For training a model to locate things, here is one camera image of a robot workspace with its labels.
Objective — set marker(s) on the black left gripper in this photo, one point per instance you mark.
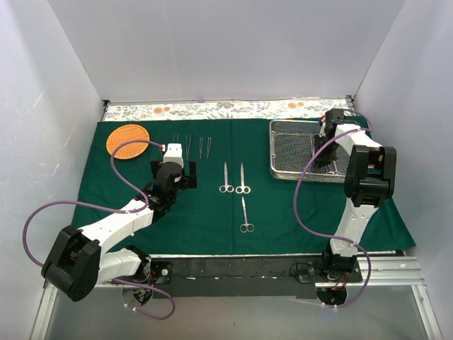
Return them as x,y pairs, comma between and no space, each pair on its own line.
192,173

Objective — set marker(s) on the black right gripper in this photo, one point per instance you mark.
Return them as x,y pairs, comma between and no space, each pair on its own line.
324,153

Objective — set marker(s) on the curved steel scissors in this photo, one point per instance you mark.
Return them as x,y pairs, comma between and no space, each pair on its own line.
226,187

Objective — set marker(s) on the steel surgical forceps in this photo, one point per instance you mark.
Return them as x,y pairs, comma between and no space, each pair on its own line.
333,170

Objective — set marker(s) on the metal mesh instrument tray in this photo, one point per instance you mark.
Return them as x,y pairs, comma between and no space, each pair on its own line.
292,145

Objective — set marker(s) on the green surgical cloth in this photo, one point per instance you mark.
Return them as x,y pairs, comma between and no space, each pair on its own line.
288,218

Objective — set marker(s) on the steel surgical scissors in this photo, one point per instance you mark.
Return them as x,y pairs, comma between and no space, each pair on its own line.
246,227
242,188

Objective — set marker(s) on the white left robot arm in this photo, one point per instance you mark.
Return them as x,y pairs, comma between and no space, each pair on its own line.
81,258

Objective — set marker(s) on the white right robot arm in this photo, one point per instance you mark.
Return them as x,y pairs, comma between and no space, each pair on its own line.
369,182

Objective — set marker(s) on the floral patterned table mat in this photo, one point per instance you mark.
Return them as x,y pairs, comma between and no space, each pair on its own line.
305,108

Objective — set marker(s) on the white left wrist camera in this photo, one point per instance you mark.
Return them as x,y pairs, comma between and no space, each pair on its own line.
174,153

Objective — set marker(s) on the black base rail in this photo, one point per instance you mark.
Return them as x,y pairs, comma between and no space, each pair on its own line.
236,276

